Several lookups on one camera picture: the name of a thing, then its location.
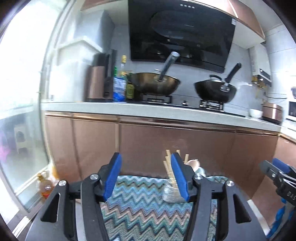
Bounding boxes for black range hood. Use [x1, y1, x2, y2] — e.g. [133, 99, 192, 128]
[128, 0, 238, 73]

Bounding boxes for yellow cap oil bottle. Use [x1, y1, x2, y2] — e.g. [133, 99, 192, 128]
[119, 55, 129, 79]

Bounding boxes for blue label packet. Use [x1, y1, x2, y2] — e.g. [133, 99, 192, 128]
[113, 76, 127, 102]

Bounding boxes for person's right hand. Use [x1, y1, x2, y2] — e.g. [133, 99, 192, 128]
[269, 198, 293, 239]

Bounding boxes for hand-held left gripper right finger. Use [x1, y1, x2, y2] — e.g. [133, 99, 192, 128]
[171, 152, 267, 241]

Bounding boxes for black wok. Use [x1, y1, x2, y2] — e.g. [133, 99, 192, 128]
[194, 62, 242, 103]

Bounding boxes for white microwave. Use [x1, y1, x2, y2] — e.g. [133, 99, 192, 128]
[285, 98, 296, 122]

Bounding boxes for glass jar with utensils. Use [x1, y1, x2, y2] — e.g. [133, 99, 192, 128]
[162, 177, 185, 203]

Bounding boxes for white kitchen countertop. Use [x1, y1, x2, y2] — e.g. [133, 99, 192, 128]
[41, 101, 296, 139]

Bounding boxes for beige ceramic spoon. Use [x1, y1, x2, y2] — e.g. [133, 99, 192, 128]
[185, 159, 200, 169]

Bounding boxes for brass wok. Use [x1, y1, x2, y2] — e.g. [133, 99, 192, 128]
[128, 51, 181, 95]

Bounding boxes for copper base cabinets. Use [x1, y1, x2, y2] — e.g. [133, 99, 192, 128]
[44, 111, 296, 209]

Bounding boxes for white bowl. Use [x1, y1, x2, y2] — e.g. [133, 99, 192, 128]
[249, 108, 264, 119]

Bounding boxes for white plastic stool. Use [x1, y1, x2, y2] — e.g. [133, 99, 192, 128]
[13, 125, 29, 154]

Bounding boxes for copper upper cabinet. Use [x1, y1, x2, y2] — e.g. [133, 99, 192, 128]
[228, 0, 266, 40]

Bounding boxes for dark sauce bottle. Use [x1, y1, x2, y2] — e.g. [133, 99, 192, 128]
[126, 73, 135, 100]

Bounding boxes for copper rice cooker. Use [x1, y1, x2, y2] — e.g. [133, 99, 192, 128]
[261, 102, 284, 123]

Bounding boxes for gas stove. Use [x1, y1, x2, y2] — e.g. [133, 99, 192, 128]
[127, 94, 246, 117]

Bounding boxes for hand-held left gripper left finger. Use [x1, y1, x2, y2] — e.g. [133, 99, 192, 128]
[25, 152, 123, 241]

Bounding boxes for amber oil bottle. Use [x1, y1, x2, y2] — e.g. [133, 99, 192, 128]
[36, 173, 55, 201]

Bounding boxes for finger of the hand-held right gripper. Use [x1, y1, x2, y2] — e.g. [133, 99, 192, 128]
[259, 161, 281, 183]
[272, 158, 291, 174]

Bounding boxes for white water heater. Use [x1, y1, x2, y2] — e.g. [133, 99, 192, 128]
[250, 43, 272, 78]

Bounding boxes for zigzag knitted cloth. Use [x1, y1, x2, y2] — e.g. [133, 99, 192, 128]
[98, 175, 229, 241]

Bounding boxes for copper knife block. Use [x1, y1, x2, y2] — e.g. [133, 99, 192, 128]
[87, 49, 117, 103]

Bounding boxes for white ceramic spoon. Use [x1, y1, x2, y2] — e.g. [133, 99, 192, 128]
[193, 167, 206, 178]

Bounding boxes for glass sliding door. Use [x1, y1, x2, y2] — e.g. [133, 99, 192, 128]
[0, 0, 77, 232]

